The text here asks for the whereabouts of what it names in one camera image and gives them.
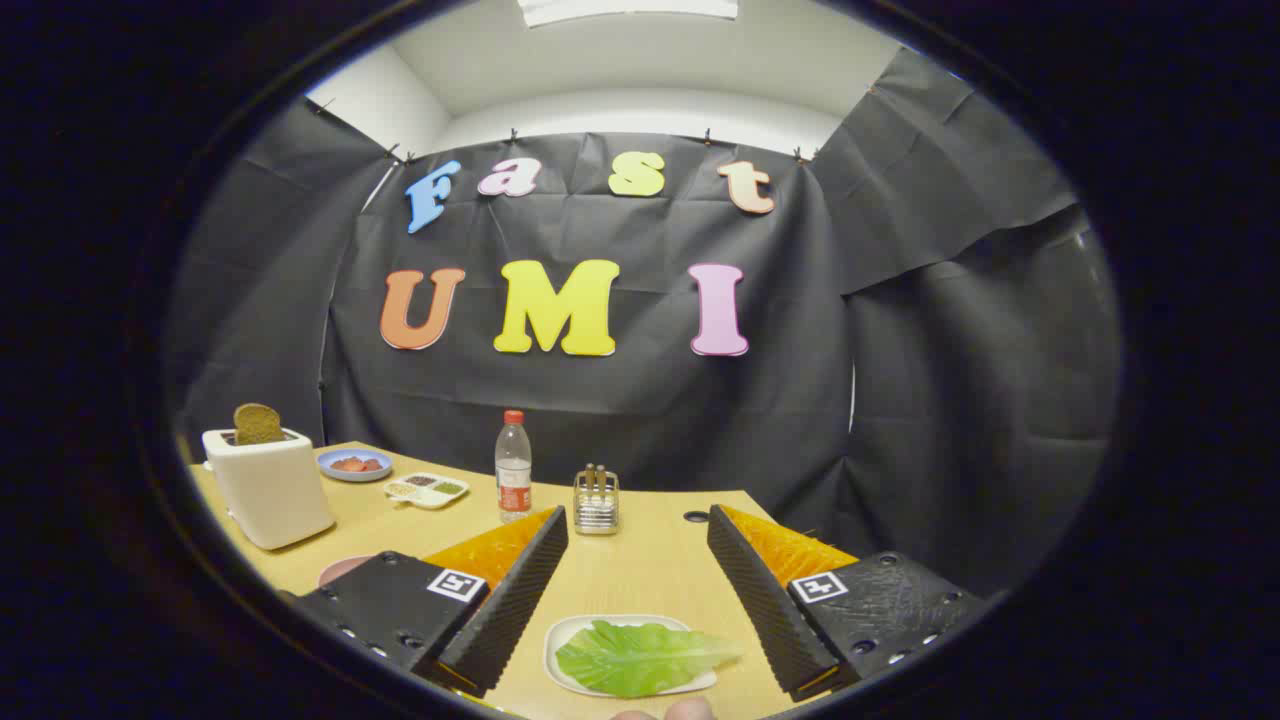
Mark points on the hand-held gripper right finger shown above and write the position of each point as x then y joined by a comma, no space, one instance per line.
760,610

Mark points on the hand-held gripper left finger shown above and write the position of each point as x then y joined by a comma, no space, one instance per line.
510,610

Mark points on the brown bread slice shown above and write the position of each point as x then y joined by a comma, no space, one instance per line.
258,425

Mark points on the white rectangular plate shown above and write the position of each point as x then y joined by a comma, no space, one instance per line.
568,640

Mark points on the green lettuce leaf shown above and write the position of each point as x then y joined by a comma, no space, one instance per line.
640,660

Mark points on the clear water bottle red cap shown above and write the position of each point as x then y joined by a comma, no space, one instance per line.
513,470

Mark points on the white divided seasoning dish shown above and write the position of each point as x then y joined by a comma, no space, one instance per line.
425,498

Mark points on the pink round plate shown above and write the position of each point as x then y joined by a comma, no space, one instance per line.
340,572

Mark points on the blue plate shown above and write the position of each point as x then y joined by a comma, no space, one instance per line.
355,476

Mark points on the pile of red food slices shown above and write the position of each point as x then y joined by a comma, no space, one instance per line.
357,464

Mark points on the white toaster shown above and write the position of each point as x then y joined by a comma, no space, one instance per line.
270,495

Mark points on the ceiling light panel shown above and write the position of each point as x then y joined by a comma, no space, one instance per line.
625,10

